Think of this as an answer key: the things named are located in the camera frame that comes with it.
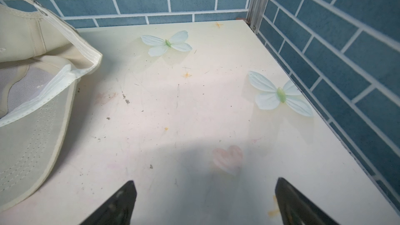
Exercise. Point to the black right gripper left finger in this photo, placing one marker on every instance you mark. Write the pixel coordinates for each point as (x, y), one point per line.
(117, 210)

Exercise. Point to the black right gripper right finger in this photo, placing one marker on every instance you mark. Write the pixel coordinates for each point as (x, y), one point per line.
(297, 209)

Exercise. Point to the cream white baseball cap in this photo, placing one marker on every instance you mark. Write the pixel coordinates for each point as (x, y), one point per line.
(42, 60)

